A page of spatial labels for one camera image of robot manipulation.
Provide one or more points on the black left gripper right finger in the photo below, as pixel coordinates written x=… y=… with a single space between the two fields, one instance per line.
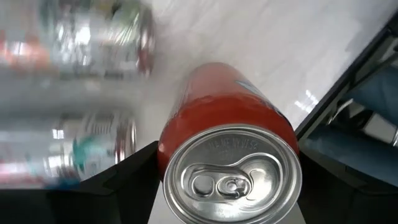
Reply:
x=348 y=205

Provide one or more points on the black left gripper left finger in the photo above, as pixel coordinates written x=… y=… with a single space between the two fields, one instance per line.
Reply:
x=93 y=205

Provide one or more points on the red Fanta can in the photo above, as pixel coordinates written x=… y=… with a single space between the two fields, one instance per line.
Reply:
x=230 y=109

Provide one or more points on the person's leg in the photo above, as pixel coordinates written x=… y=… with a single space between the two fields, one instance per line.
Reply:
x=357 y=155

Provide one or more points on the tall silver can teal palm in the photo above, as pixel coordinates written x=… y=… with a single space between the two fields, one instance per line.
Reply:
x=77 y=149

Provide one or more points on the tall silver can red print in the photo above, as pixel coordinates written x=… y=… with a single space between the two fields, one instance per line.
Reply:
x=93 y=40

